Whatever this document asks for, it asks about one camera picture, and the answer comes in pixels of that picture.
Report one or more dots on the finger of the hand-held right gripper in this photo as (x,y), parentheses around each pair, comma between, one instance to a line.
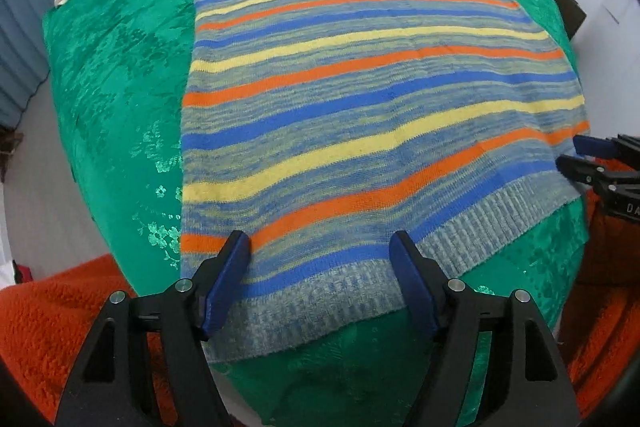
(575,167)
(590,145)

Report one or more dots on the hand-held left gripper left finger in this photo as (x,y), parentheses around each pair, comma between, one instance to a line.
(227,282)

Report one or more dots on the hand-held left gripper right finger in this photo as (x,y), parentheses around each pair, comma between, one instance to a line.
(412,282)

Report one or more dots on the striped knit sweater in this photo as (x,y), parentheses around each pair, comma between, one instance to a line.
(375,107)

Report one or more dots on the wooden nightstand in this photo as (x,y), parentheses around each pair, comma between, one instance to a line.
(567,12)

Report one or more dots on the green bedspread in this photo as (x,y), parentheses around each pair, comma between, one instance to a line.
(115,82)

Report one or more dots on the blue curtain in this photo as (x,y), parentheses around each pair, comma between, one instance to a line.
(25,57)

